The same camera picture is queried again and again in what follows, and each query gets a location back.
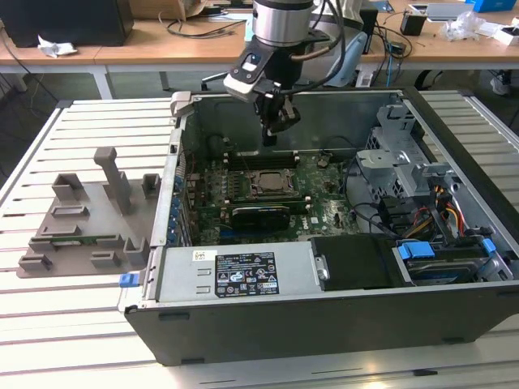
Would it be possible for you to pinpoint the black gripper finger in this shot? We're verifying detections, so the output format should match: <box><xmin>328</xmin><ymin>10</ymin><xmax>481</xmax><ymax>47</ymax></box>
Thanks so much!
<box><xmin>278</xmin><ymin>100</ymin><xmax>301</xmax><ymax>133</ymax></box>
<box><xmin>255</xmin><ymin>91</ymin><xmax>281</xmax><ymax>146</ymax></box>

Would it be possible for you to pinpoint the silver CPU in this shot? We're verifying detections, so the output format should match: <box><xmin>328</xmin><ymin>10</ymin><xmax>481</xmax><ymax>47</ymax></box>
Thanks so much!
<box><xmin>259</xmin><ymin>172</ymin><xmax>287</xmax><ymax>192</ymax></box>

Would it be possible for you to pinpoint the CPU socket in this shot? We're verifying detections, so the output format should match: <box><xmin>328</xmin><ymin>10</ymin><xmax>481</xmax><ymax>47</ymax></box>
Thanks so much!
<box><xmin>246</xmin><ymin>168</ymin><xmax>298</xmax><ymax>199</ymax></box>

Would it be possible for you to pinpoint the black graphics card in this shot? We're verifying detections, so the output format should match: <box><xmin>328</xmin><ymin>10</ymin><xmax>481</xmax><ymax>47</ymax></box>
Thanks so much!
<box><xmin>230</xmin><ymin>204</ymin><xmax>292</xmax><ymax>233</ymax></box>

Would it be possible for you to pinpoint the grey metal drive cage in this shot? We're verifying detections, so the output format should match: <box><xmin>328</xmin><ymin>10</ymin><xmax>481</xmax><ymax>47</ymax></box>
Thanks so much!
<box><xmin>354</xmin><ymin>103</ymin><xmax>455</xmax><ymax>203</ymax></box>

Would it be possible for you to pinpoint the green motherboard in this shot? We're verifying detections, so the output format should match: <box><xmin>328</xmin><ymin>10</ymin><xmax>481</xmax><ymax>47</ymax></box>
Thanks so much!
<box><xmin>180</xmin><ymin>152</ymin><xmax>362</xmax><ymax>246</ymax></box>

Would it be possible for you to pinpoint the small black open box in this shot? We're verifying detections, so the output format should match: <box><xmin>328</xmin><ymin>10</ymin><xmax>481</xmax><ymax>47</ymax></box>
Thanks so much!
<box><xmin>400</xmin><ymin>11</ymin><xmax>427</xmax><ymax>36</ymax></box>

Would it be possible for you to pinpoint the brown cardboard box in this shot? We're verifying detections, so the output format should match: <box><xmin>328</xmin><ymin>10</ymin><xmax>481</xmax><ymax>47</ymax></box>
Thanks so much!
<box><xmin>131</xmin><ymin>0</ymin><xmax>208</xmax><ymax>21</ymax></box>

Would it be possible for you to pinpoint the black chair base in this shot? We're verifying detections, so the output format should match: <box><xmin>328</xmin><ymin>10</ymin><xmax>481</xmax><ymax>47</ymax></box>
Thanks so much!
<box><xmin>415</xmin><ymin>69</ymin><xmax>445</xmax><ymax>91</ymax></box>

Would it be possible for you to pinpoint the long wooden desk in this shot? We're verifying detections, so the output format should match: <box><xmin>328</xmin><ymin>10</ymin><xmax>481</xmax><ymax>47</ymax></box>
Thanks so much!
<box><xmin>0</xmin><ymin>0</ymin><xmax>519</xmax><ymax>100</ymax></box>

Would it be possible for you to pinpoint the grey flat tablet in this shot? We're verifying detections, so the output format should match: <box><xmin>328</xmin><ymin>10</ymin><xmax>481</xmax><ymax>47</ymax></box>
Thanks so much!
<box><xmin>409</xmin><ymin>2</ymin><xmax>475</xmax><ymax>22</ymax></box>

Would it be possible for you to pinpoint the grey power supply with label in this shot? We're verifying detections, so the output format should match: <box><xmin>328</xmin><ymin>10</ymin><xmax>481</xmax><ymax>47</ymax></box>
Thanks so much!
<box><xmin>156</xmin><ymin>242</ymin><xmax>325</xmax><ymax>303</ymax></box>

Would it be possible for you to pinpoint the hard disk in blue carrier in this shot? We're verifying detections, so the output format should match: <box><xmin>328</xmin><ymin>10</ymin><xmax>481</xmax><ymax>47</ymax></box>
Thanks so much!
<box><xmin>392</xmin><ymin>239</ymin><xmax>487</xmax><ymax>284</ymax></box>

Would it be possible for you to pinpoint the crumpled clear plastic bag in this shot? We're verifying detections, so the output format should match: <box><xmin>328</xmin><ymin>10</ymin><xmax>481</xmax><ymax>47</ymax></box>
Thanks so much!
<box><xmin>440</xmin><ymin>11</ymin><xmax>504</xmax><ymax>41</ymax></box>

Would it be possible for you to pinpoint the grey parts rack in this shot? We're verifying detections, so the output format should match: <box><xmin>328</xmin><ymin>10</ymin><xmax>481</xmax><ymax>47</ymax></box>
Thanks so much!
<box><xmin>15</xmin><ymin>146</ymin><xmax>161</xmax><ymax>280</ymax></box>

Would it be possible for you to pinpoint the bright blue box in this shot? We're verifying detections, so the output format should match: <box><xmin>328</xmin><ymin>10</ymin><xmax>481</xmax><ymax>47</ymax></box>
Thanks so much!
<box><xmin>464</xmin><ymin>0</ymin><xmax>502</xmax><ymax>12</ymax></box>

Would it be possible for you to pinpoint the open black PC case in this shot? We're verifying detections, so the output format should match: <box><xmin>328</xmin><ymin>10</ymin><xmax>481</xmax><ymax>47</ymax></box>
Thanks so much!
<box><xmin>116</xmin><ymin>84</ymin><xmax>519</xmax><ymax>368</ymax></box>

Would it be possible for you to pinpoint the white sports shoe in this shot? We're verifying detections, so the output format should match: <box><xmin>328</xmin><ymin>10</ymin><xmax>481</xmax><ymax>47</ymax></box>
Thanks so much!
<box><xmin>489</xmin><ymin>71</ymin><xmax>511</xmax><ymax>96</ymax></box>

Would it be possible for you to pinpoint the crumpled white paper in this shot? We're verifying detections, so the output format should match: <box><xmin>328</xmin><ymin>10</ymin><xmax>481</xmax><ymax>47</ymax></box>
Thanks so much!
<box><xmin>37</xmin><ymin>34</ymin><xmax>78</xmax><ymax>58</ymax></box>

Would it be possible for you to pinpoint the white cardboard box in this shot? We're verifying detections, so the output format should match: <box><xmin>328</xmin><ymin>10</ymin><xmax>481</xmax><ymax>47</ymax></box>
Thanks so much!
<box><xmin>492</xmin><ymin>24</ymin><xmax>519</xmax><ymax>46</ymax></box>

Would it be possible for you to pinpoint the large black computer tower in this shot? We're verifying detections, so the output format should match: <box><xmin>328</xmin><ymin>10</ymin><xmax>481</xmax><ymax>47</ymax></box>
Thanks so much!
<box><xmin>0</xmin><ymin>0</ymin><xmax>135</xmax><ymax>48</ymax></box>

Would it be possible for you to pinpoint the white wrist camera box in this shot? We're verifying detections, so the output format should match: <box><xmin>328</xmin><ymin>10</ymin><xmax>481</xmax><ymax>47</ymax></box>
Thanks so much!
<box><xmin>222</xmin><ymin>50</ymin><xmax>271</xmax><ymax>103</ymax></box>

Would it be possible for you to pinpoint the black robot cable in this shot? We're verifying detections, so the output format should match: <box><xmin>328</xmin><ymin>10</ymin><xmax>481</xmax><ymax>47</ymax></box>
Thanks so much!
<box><xmin>290</xmin><ymin>0</ymin><xmax>348</xmax><ymax>95</ymax></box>

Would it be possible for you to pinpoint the grey case latch handle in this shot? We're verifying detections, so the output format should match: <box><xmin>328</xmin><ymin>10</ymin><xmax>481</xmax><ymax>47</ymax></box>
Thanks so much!
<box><xmin>169</xmin><ymin>91</ymin><xmax>195</xmax><ymax>122</ymax></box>

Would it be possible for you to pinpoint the orange black wire bundle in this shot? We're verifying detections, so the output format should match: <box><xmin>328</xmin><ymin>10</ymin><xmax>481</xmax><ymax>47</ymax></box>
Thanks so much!
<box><xmin>405</xmin><ymin>208</ymin><xmax>434</xmax><ymax>239</ymax></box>

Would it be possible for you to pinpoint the yellow red wire bundle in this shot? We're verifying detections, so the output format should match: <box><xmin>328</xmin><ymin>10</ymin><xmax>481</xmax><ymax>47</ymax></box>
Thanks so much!
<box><xmin>431</xmin><ymin>184</ymin><xmax>465</xmax><ymax>238</ymax></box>

